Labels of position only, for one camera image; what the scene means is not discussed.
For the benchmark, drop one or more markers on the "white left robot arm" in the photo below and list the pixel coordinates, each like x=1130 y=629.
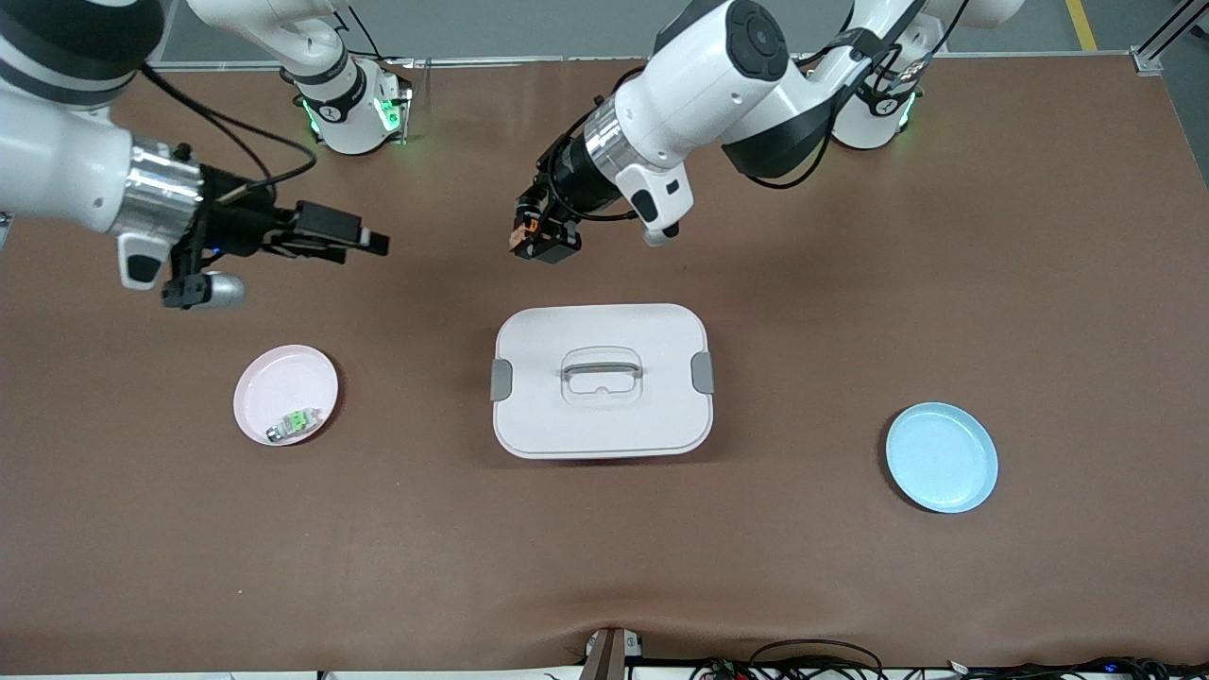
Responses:
x=699 y=85

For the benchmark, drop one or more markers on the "metal table edge bracket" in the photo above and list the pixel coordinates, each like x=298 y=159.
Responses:
x=611 y=654

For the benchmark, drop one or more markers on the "light blue round plate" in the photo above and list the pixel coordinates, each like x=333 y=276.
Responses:
x=942 y=458

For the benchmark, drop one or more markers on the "pink round plate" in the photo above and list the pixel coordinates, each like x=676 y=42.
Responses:
x=279 y=382

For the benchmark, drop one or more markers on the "grey box latch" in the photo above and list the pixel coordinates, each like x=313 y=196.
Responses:
x=501 y=380
x=703 y=372

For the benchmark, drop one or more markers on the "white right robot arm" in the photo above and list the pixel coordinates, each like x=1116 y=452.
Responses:
x=57 y=170

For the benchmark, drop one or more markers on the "green and white switch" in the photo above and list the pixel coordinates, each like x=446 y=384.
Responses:
x=295 y=423

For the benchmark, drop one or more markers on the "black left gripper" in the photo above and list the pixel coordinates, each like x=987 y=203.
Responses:
x=570 y=183

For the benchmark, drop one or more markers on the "orange and black switch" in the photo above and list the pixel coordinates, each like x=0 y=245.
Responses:
x=519 y=236

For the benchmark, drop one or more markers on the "aluminium frame profile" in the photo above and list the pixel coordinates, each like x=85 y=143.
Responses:
x=1166 y=38

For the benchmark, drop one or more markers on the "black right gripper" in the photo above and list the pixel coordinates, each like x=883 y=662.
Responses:
x=236 y=227

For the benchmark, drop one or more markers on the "pink box with white lid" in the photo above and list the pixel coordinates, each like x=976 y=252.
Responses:
x=604 y=425

